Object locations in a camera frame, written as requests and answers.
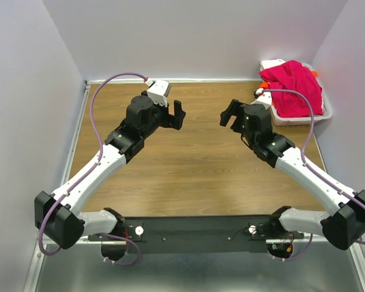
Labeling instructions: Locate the white laundry basket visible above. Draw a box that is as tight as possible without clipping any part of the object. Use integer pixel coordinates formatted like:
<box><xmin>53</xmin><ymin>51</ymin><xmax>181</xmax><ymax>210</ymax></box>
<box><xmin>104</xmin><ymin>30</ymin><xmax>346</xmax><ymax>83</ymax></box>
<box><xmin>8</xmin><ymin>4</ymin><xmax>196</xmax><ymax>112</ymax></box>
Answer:
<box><xmin>260</xmin><ymin>60</ymin><xmax>334</xmax><ymax>127</ymax></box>

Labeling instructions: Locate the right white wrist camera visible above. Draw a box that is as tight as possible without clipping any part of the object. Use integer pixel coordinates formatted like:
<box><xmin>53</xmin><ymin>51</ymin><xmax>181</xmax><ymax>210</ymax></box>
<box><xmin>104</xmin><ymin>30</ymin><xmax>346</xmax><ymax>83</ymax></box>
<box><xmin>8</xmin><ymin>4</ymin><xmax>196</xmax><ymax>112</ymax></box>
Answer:
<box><xmin>252</xmin><ymin>88</ymin><xmax>273</xmax><ymax>110</ymax></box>

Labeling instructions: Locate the orange t shirt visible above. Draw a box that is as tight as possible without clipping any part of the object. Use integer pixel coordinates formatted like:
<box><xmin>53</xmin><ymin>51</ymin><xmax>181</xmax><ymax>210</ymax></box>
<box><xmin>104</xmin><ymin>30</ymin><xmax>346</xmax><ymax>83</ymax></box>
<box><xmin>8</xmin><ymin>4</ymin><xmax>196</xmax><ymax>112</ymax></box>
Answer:
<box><xmin>259</xmin><ymin>71</ymin><xmax>318</xmax><ymax>89</ymax></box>

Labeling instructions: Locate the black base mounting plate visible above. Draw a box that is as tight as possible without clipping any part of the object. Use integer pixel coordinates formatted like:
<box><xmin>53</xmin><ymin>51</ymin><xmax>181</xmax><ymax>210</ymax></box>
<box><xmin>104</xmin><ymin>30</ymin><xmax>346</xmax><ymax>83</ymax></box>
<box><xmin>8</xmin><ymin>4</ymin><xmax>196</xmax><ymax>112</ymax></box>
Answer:
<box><xmin>88</xmin><ymin>215</ymin><xmax>304</xmax><ymax>260</ymax></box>

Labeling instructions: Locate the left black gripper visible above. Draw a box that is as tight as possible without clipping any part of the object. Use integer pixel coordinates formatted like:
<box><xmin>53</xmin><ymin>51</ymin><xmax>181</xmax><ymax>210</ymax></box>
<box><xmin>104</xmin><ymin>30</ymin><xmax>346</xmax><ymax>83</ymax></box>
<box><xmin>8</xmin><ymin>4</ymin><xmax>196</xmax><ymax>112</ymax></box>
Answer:
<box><xmin>141</xmin><ymin>98</ymin><xmax>186</xmax><ymax>139</ymax></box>

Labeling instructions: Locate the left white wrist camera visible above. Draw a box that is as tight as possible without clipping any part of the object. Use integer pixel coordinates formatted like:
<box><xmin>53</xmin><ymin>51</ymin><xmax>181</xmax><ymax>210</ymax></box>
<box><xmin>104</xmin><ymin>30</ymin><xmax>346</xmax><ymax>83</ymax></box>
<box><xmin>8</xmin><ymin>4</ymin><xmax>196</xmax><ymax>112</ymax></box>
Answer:
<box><xmin>145</xmin><ymin>79</ymin><xmax>172</xmax><ymax>107</ymax></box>

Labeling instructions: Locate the white t shirt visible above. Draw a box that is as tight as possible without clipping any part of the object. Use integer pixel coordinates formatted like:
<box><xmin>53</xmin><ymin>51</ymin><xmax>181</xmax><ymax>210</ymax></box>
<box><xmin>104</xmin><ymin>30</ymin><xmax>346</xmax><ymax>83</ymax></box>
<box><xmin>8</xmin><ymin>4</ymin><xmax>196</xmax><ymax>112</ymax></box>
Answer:
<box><xmin>260</xmin><ymin>59</ymin><xmax>285</xmax><ymax>72</ymax></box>

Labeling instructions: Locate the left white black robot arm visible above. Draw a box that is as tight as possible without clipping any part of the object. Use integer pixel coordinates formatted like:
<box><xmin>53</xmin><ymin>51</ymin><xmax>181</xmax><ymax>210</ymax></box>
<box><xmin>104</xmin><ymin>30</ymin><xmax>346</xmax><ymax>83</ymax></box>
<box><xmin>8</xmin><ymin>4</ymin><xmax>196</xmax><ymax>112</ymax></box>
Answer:
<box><xmin>34</xmin><ymin>94</ymin><xmax>186</xmax><ymax>249</ymax></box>

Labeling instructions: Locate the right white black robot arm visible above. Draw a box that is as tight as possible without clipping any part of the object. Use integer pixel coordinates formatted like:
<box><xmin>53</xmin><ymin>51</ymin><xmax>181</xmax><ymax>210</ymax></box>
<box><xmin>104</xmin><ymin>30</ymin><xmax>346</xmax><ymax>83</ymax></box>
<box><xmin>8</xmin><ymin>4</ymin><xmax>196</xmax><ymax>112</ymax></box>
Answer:
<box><xmin>220</xmin><ymin>100</ymin><xmax>365</xmax><ymax>250</ymax></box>

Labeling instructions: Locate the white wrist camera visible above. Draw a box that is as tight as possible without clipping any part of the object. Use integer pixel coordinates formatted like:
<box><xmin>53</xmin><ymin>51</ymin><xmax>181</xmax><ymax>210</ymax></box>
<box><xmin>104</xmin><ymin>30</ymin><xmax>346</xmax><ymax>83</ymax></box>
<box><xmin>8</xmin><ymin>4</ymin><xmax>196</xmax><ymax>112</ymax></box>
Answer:
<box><xmin>145</xmin><ymin>79</ymin><xmax>172</xmax><ymax>107</ymax></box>
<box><xmin>252</xmin><ymin>88</ymin><xmax>273</xmax><ymax>110</ymax></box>

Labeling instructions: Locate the pink t shirt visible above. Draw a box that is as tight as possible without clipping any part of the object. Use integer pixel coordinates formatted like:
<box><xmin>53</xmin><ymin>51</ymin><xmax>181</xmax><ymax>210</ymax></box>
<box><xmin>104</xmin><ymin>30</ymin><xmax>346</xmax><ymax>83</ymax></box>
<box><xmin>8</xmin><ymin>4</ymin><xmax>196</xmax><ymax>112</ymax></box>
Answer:
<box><xmin>260</xmin><ymin>60</ymin><xmax>324</xmax><ymax>118</ymax></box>

